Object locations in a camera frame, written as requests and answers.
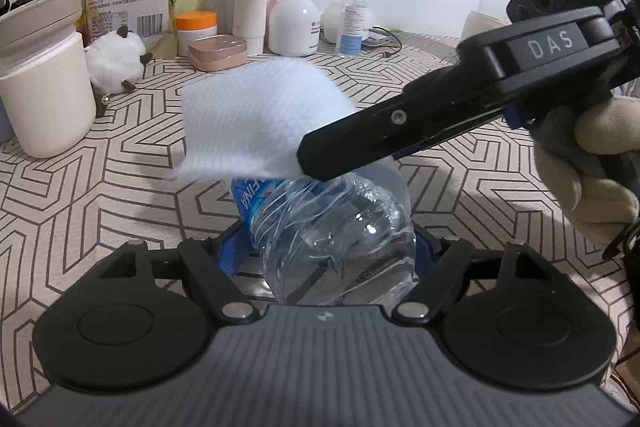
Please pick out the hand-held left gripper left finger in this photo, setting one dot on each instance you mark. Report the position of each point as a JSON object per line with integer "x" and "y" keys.
{"x": 228, "y": 257}

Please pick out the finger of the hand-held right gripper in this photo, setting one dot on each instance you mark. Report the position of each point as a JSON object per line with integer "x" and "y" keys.
{"x": 407, "y": 151}
{"x": 380, "y": 132}

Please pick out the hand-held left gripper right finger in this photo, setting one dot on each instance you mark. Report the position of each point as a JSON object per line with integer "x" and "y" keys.
{"x": 423, "y": 258}

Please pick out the clear plastic water bottle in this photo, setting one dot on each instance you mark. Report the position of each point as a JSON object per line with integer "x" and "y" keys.
{"x": 340, "y": 247}

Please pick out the white textured wipe cloth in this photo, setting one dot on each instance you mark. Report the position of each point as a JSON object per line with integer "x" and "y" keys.
{"x": 250, "y": 117}

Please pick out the white round container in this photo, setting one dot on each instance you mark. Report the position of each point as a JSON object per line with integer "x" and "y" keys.
{"x": 331, "y": 22}

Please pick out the person's right hand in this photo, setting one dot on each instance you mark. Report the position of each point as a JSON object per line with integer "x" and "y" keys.
{"x": 590, "y": 157}

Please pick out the grey remote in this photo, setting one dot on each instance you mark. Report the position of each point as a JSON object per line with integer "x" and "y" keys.
{"x": 376, "y": 40}

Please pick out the clear spray bottle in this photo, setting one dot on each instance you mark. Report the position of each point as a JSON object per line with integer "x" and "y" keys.
{"x": 351, "y": 27}

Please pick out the white pump bottle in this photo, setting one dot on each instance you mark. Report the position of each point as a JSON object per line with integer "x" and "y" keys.
{"x": 295, "y": 27}

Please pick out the geometric patterned tablecloth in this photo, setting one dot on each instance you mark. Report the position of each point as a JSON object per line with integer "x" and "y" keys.
{"x": 100, "y": 197}

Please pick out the pink cup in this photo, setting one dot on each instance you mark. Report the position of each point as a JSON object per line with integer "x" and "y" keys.
{"x": 275, "y": 12}

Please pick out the pink flat case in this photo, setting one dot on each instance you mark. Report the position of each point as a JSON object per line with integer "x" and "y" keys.
{"x": 217, "y": 54}

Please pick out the orange lid jar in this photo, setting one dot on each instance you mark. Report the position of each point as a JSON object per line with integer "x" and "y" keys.
{"x": 197, "y": 32}

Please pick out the white plush toy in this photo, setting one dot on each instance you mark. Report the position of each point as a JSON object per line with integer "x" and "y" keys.
{"x": 117, "y": 62}

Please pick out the green round lid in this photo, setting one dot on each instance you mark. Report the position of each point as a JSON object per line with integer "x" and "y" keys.
{"x": 190, "y": 2}

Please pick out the white lidded canister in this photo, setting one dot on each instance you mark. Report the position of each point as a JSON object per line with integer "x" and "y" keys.
{"x": 45, "y": 92}

